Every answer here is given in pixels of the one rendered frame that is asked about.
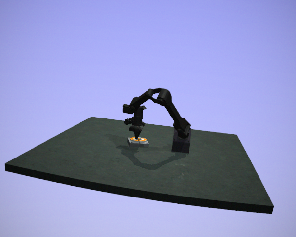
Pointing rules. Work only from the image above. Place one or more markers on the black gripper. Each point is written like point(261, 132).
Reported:
point(136, 127)

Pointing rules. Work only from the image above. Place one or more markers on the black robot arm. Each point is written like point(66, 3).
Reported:
point(164, 99)

